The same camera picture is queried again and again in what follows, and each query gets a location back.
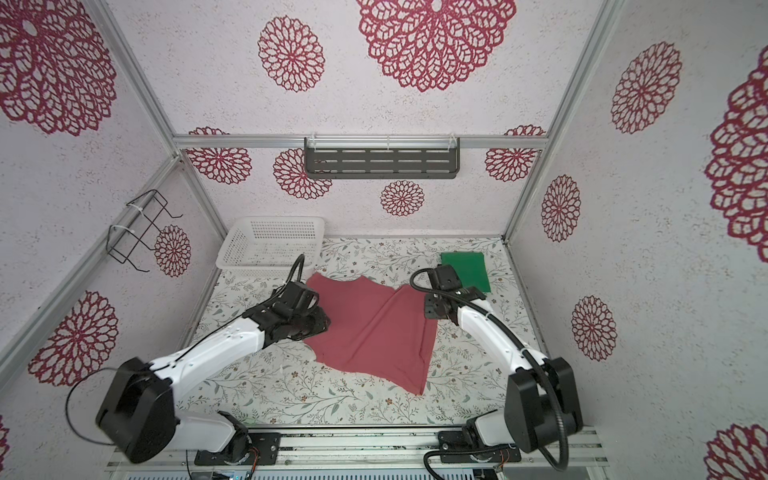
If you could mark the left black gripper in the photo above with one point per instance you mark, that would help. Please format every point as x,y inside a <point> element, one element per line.
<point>321,322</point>

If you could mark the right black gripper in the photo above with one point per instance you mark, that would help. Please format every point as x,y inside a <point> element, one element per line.
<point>429,301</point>

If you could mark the green tank top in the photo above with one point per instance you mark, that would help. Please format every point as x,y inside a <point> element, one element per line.
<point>470,268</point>

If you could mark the pink red tank top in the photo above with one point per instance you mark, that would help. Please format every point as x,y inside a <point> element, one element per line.
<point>376,330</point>

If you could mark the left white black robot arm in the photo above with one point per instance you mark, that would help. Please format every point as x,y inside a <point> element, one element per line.
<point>139,414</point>

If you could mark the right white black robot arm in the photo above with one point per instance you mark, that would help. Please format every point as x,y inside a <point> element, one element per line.
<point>541,404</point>

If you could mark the white plastic laundry basket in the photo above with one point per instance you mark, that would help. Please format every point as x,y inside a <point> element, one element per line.
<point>263,247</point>

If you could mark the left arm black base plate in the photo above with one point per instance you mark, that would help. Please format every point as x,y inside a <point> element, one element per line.
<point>254,448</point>

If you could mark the aluminium front rail frame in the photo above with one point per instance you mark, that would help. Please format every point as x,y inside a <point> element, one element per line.
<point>368,452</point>

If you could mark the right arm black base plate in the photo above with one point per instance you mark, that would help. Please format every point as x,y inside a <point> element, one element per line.
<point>458,446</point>

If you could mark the dark grey wall shelf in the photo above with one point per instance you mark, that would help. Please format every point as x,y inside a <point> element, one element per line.
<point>381,161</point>

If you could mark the black wire wall rack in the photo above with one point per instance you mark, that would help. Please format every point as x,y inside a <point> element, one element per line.
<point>123,240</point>

